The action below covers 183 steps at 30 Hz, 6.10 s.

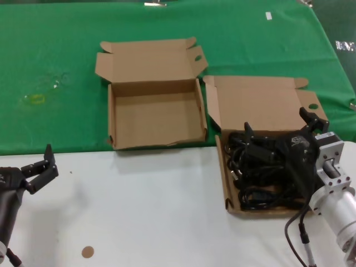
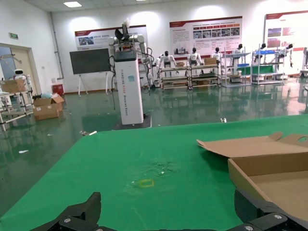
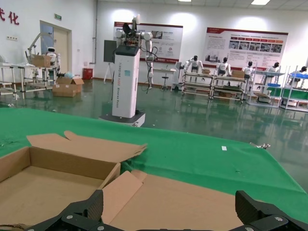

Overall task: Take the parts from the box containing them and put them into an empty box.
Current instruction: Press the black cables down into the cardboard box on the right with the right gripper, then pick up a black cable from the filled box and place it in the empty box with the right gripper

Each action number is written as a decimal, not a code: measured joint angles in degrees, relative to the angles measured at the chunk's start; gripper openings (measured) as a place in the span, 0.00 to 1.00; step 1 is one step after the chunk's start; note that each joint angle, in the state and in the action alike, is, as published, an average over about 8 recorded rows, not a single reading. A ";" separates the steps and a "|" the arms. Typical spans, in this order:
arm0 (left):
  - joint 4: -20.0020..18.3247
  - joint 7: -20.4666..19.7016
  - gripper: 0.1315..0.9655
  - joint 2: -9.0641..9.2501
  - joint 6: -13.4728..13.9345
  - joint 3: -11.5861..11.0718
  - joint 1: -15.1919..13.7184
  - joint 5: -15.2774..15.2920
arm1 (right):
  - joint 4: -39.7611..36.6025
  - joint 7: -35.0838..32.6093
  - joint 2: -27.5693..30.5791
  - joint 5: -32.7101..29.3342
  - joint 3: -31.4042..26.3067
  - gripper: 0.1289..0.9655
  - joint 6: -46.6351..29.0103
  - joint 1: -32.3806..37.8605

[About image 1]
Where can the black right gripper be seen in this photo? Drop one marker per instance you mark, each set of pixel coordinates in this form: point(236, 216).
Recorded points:
point(301, 158)

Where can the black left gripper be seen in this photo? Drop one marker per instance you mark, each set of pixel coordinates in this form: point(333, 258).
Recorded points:
point(11, 194)

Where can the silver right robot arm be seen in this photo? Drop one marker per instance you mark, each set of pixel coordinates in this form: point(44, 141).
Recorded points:
point(339, 205)

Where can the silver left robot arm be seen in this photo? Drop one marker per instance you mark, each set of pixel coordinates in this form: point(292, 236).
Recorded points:
point(2, 249)

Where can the cardboard box with open lid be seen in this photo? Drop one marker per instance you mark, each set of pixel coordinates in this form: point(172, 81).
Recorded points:
point(155, 122)
point(256, 105)

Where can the metal cloth clip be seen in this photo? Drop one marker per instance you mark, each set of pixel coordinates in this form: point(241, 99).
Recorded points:
point(353, 106)
point(155, 3)
point(306, 2)

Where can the clear film scrap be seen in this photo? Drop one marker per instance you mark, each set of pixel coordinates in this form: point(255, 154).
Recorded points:
point(55, 83)

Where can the round brown sticker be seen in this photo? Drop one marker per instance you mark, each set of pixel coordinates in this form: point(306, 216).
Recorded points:
point(88, 252)

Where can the crumpled silver foil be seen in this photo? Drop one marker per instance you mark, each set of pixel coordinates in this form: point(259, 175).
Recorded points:
point(345, 46)

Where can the white tape strip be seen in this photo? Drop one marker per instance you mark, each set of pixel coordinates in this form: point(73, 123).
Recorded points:
point(268, 15)

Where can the green table cloth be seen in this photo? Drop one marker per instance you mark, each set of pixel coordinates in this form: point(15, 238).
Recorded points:
point(55, 41)

